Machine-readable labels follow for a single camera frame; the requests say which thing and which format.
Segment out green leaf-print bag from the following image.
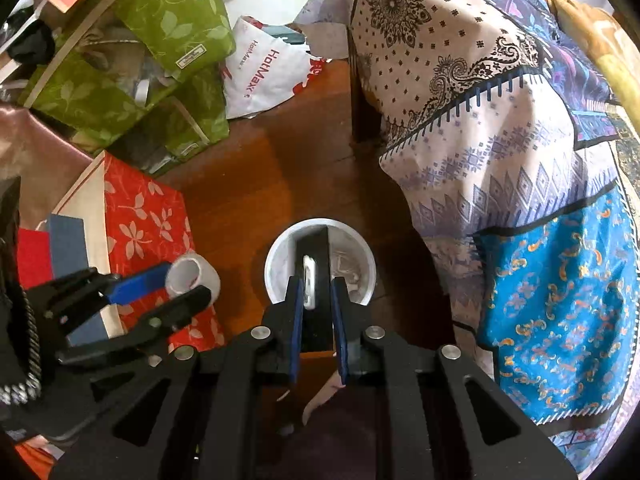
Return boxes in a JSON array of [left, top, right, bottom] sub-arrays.
[[107, 0, 237, 84], [22, 45, 232, 162]]

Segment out small white waste bin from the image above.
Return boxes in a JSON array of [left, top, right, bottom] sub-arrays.
[[263, 217, 377, 309]]

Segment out white plastic shopping bag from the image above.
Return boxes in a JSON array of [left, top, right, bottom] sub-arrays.
[[222, 14, 332, 122]]

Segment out small white plastic piece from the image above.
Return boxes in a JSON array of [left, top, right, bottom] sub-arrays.
[[301, 254, 317, 311]]

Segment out red flat item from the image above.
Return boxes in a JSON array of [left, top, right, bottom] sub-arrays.
[[17, 227, 57, 292]]

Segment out white tape roll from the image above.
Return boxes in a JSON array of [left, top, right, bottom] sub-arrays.
[[167, 253, 221, 307]]

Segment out brown satin cloth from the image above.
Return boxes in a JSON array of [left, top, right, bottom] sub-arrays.
[[0, 104, 97, 217]]

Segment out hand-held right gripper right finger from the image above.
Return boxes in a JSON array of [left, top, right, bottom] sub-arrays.
[[330, 278, 582, 480]]

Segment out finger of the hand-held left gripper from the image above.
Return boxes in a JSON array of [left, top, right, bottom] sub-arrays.
[[22, 261, 174, 327], [54, 284, 213, 369]]

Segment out colourful patterned blanket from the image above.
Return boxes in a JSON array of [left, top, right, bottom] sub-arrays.
[[542, 0, 640, 112]]

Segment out red leaf-print bag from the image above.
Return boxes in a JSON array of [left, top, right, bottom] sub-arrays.
[[52, 152, 227, 354]]

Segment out black object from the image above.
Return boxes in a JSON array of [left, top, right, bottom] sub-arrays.
[[293, 223, 336, 354]]

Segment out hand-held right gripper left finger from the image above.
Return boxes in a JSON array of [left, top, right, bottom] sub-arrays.
[[50, 279, 306, 480]]

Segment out blue-grey book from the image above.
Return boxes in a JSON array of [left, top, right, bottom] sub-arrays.
[[47, 213, 127, 347]]

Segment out person's left leg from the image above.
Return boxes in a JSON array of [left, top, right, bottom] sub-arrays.
[[260, 385, 396, 480]]

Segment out patchwork printed cloth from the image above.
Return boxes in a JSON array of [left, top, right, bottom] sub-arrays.
[[294, 0, 640, 477]]

